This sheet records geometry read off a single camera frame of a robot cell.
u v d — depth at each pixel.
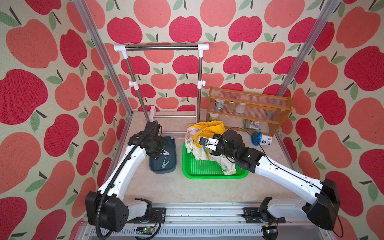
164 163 0.91
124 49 0.66
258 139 0.96
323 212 0.38
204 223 0.74
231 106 0.98
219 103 1.00
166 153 0.96
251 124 1.08
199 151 0.89
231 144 0.55
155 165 0.91
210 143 0.61
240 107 1.00
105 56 0.87
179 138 1.02
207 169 0.91
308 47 0.82
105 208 0.39
